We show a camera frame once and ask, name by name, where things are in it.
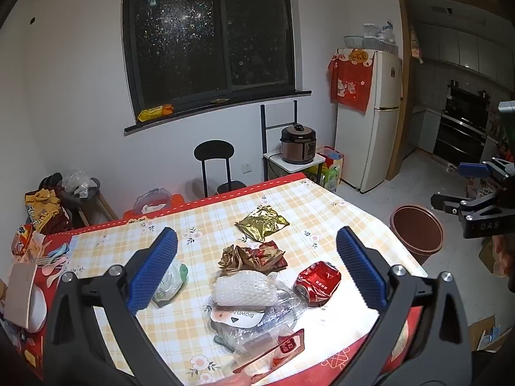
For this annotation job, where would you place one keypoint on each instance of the pile of pastel plastic spoons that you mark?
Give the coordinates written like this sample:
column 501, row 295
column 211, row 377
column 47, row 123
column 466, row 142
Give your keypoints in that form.
column 54, row 259

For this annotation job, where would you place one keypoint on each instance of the dark red snack bag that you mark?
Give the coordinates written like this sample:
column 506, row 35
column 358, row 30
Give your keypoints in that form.
column 60, row 221

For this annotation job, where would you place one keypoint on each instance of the yellow snack bag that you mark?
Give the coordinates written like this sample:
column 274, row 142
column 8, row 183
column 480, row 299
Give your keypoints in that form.
column 40, row 207

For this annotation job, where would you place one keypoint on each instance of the black window sill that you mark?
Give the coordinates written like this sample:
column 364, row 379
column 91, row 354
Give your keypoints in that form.
column 241, row 102

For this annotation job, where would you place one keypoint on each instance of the white kitchen counter cabinet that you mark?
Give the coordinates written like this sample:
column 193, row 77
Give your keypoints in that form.
column 427, row 128

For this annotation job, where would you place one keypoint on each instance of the crumpled clear plastic bag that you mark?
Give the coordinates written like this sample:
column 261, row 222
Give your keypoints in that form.
column 76, row 183

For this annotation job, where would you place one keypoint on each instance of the yellow snack packet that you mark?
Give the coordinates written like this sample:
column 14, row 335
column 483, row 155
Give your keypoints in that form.
column 156, row 112

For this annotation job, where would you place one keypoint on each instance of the black round stool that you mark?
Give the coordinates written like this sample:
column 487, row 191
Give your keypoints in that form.
column 214, row 152

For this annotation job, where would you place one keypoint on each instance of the white foam net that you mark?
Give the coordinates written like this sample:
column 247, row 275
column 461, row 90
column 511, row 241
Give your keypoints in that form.
column 243, row 289

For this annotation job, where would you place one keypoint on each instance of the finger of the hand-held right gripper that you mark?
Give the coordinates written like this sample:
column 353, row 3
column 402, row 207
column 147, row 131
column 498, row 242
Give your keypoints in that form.
column 446, row 203
column 474, row 169

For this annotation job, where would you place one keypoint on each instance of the black rack white shelf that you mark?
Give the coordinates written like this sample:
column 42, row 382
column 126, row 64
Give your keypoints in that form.
column 275, row 163

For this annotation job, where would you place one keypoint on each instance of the wooden door frame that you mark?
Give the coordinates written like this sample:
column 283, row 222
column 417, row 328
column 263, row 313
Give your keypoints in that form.
column 402, row 88

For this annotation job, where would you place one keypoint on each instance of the red printed cloth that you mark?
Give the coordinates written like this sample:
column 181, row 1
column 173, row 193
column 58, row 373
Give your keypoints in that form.
column 350, row 80

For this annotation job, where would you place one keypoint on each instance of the black round basket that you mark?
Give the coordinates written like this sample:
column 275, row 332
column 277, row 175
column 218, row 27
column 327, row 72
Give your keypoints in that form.
column 86, row 199

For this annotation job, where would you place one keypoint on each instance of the black built-in oven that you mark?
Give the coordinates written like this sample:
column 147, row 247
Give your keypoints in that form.
column 462, row 124

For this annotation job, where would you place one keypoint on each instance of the white wall socket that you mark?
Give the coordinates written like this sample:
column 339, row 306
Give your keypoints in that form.
column 246, row 167

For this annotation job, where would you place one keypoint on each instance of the white bowl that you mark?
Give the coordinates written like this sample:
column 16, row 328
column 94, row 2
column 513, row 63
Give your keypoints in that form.
column 38, row 309

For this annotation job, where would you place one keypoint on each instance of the white refrigerator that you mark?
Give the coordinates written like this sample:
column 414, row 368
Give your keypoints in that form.
column 378, row 128

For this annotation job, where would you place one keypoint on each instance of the brown pressure cooker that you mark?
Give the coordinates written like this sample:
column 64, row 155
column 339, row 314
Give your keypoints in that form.
column 297, row 144

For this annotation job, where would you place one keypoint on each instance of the colourful shopping bag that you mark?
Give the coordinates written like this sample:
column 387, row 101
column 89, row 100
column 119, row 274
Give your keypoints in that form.
column 332, row 169

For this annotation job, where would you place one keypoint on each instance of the red snack packet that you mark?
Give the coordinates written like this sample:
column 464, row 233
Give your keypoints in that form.
column 287, row 345

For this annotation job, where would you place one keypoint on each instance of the brown red wrapper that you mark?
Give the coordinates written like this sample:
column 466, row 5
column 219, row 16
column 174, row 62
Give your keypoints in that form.
column 249, row 257

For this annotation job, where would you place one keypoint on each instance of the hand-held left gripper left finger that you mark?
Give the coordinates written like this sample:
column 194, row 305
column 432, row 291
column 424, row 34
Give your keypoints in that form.
column 155, row 273

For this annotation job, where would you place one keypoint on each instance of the brown round waste bin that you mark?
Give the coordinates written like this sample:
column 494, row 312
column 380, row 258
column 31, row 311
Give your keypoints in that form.
column 416, row 229

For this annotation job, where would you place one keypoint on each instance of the crushed red drink can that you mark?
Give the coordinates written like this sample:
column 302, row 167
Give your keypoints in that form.
column 318, row 281

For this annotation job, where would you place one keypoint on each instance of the pale green bowl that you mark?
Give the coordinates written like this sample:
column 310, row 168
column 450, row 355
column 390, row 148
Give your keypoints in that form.
column 353, row 42

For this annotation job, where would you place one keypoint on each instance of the white green plastic bag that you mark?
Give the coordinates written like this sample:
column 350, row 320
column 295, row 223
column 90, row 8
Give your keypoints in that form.
column 173, row 279

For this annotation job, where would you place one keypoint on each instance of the orange snack packet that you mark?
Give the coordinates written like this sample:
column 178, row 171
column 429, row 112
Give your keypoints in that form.
column 22, row 241

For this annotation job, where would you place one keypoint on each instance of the gold foil wrapper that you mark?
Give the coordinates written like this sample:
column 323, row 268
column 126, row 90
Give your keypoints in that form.
column 263, row 223

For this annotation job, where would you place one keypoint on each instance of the dark window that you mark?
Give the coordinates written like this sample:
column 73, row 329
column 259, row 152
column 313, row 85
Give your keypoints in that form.
column 209, row 28

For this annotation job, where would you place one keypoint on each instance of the cardboard box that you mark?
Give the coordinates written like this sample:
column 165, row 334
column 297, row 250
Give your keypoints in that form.
column 485, row 331
column 486, row 254

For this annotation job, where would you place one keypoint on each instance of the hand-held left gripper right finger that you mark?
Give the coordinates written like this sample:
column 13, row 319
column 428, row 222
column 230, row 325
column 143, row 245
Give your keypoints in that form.
column 362, row 273

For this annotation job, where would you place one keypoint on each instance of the clear plastic bottle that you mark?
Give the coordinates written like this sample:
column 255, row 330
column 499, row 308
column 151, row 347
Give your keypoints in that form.
column 277, row 313

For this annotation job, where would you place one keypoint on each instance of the red plastic stool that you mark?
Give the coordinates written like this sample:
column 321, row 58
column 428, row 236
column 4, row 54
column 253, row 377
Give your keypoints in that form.
column 177, row 203

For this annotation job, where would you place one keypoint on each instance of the clear scalloped plastic container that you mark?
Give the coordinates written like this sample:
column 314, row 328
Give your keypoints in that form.
column 152, row 201

